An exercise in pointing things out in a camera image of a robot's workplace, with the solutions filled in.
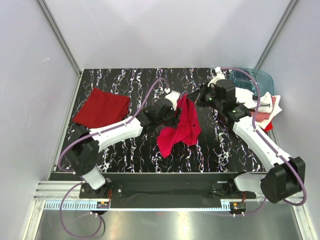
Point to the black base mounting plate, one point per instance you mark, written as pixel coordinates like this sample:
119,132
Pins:
131,187

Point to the left aluminium frame post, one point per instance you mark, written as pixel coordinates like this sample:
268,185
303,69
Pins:
44,8

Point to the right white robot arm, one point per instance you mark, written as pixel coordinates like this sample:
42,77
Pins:
284,175

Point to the aluminium frame post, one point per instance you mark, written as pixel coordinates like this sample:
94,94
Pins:
290,8
44,8

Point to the bright pink-red t-shirt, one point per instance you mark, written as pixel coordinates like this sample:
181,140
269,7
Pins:
187,131

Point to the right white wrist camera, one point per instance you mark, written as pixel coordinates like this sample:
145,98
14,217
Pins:
217,75

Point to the white black printed t-shirt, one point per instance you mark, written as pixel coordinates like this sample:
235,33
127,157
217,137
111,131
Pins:
248,99

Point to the white slotted cable duct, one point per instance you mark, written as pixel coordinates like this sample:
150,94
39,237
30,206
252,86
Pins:
211,205

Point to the red t-shirt under pile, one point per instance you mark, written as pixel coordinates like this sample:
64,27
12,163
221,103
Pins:
268,127

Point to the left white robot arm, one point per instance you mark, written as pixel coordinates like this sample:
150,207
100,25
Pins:
83,152

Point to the white folded t-shirt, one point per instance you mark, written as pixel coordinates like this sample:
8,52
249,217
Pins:
276,110

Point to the blue transparent plastic bin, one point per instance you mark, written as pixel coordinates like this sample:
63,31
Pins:
263,80

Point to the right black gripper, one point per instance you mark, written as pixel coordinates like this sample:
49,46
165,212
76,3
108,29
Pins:
199,94

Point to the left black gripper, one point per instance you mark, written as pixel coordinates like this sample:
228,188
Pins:
178,113

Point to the dusty pink folded t-shirt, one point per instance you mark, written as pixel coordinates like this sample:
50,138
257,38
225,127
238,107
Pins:
264,116

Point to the right aluminium frame post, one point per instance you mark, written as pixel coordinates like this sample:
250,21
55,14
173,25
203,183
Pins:
290,8

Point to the folded dark red t-shirt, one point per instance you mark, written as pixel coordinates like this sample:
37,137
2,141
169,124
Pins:
102,109

